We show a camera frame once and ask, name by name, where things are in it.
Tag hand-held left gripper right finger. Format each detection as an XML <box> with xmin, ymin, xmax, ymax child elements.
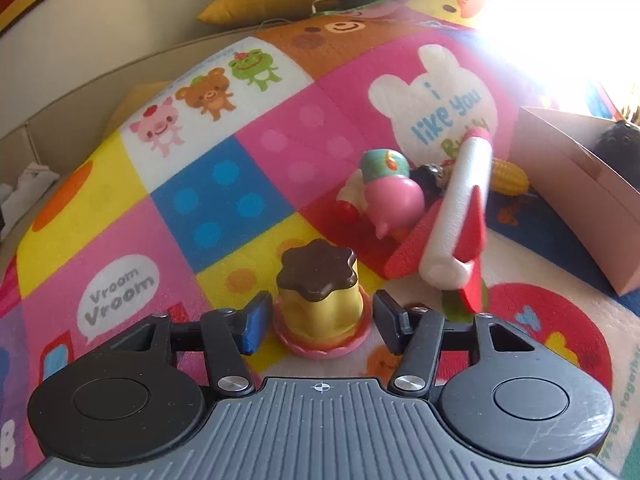
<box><xmin>372</xmin><ymin>290</ymin><xmax>538</xmax><ymax>401</ymax></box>

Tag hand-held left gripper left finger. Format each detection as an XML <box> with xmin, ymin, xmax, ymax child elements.
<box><xmin>107</xmin><ymin>291</ymin><xmax>273</xmax><ymax>397</ymax></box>

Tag pudding toy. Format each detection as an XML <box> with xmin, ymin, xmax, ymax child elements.
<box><xmin>271</xmin><ymin>240</ymin><xmax>373</xmax><ymax>359</ymax></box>

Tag pink pig toy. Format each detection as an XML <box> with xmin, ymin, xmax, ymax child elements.
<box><xmin>336</xmin><ymin>149</ymin><xmax>426</xmax><ymax>238</ymax></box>

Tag black-haired figure keychain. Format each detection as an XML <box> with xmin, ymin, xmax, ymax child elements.
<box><xmin>407</xmin><ymin>159</ymin><xmax>457</xmax><ymax>206</ymax></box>

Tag yellow corn toy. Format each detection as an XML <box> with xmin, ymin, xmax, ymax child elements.
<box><xmin>487</xmin><ymin>156</ymin><xmax>531</xmax><ymax>195</ymax></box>

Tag pink cardboard box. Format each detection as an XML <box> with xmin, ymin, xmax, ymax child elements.
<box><xmin>510</xmin><ymin>106</ymin><xmax>640</xmax><ymax>297</ymax></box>

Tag colourful cartoon play mat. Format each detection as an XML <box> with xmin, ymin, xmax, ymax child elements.
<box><xmin>0</xmin><ymin>0</ymin><xmax>640</xmax><ymax>480</ymax></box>

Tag white crumpled cloth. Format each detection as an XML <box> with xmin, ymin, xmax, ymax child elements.
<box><xmin>0</xmin><ymin>160</ymin><xmax>61</xmax><ymax>221</ymax></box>

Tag black plush toy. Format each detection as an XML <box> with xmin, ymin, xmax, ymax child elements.
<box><xmin>595</xmin><ymin>120</ymin><xmax>640</xmax><ymax>161</ymax></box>

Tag yellow cushion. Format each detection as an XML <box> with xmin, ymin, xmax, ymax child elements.
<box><xmin>197</xmin><ymin>0</ymin><xmax>333</xmax><ymax>26</ymax></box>

